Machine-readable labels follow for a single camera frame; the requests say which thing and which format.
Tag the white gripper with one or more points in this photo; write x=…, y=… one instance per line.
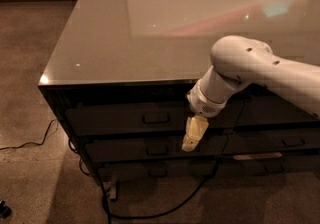
x=204, y=104

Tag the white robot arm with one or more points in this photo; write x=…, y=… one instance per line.
x=237, y=62

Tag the dark cabinet with glossy top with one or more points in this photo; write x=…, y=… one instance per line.
x=143, y=51

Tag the black object on floor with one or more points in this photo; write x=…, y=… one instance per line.
x=5, y=211

